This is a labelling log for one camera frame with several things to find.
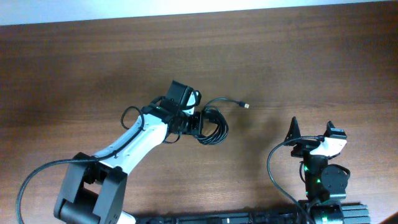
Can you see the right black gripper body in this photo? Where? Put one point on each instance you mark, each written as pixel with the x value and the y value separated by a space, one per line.
pixel 303 150

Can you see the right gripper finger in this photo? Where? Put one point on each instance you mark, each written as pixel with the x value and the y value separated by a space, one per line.
pixel 330 129
pixel 293 133

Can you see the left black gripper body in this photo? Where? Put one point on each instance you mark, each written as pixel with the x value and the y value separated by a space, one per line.
pixel 191 124

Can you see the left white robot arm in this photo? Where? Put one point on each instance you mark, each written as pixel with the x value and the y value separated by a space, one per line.
pixel 94 186

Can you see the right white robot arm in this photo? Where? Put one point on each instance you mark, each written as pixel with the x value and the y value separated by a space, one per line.
pixel 325 183

